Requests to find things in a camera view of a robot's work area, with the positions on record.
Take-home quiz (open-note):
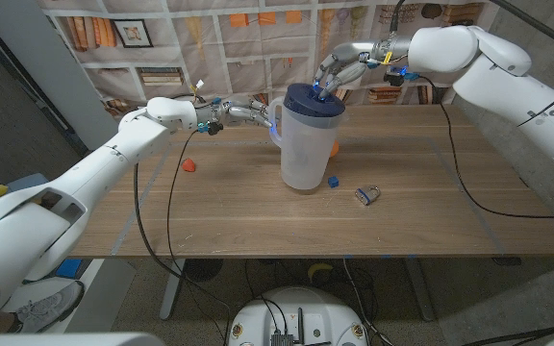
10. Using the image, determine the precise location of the white platform with blue pads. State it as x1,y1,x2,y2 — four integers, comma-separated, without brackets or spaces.
16,258,137,334

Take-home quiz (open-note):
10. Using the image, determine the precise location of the dark blue pitcher lid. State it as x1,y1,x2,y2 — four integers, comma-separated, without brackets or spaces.
284,83,346,118

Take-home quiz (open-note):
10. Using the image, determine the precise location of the grey sneaker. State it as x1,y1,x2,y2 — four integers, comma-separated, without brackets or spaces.
14,281,86,334

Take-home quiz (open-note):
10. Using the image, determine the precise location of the silver blue padlock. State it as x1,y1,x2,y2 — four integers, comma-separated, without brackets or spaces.
354,185,382,207

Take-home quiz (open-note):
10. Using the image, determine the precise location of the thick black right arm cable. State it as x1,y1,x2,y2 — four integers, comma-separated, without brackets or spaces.
388,0,554,58

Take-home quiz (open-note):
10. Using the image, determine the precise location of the printed bookshelf backdrop cloth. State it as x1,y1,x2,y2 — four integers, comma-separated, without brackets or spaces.
36,0,504,121

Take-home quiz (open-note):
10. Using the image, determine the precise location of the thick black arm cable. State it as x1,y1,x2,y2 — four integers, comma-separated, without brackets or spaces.
133,161,230,337
388,0,554,58

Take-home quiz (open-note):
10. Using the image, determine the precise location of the white table leg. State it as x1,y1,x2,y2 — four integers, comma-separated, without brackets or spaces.
159,259,186,321

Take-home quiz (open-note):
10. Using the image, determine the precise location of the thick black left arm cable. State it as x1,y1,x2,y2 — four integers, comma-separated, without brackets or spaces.
133,161,230,337

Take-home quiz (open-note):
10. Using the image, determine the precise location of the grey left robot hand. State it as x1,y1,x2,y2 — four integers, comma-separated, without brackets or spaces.
196,95,278,136

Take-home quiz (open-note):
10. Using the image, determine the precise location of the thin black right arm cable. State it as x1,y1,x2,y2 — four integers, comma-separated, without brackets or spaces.
417,75,554,223

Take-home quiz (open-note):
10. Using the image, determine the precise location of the white robot torso edge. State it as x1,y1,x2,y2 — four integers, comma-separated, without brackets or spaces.
0,332,165,346

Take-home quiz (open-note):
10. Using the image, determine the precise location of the translucent plastic pitcher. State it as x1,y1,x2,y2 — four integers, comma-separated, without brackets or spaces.
267,95,346,191

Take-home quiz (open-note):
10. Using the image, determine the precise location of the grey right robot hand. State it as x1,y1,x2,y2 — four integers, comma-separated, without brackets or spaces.
314,37,412,101

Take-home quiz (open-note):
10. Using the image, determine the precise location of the black round floor fan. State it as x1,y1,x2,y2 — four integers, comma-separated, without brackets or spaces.
184,259,224,283

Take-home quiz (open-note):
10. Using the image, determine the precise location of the black floor cable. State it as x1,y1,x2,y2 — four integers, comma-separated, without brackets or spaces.
341,258,394,346

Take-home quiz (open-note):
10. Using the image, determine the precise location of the yellow banana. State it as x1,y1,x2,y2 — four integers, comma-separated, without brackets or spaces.
307,262,335,284

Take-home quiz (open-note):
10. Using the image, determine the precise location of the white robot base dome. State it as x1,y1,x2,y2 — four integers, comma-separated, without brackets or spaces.
228,286,368,346

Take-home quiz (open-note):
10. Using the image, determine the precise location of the grey table leg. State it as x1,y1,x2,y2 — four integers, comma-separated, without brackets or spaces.
404,258,436,322

